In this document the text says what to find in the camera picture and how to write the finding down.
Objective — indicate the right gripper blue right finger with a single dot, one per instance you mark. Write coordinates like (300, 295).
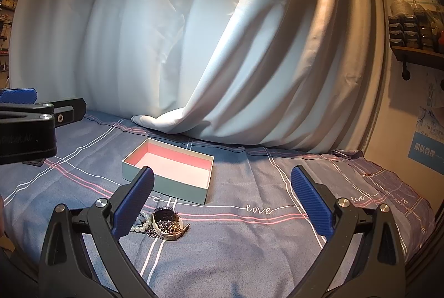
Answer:
(362, 256)

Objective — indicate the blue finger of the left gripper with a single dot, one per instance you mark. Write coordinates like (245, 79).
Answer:
(18, 96)
(66, 111)

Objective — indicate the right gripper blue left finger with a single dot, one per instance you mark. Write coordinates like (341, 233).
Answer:
(65, 268)

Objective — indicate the rose gold wrist watch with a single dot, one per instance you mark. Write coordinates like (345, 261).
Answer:
(167, 224)

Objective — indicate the blue plaid bed sheet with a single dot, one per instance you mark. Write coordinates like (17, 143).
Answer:
(251, 238)

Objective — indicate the teal box pink interior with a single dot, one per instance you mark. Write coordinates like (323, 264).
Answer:
(179, 173)

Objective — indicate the white draped curtain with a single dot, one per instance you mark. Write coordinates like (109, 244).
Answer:
(295, 74)

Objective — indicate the dark jars on shelf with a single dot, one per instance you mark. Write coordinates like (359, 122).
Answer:
(414, 26)

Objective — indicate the blue wall poster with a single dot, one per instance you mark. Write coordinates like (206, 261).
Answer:
(427, 142)

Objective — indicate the wooden wall shelf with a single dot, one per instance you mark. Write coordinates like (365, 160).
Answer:
(413, 56)

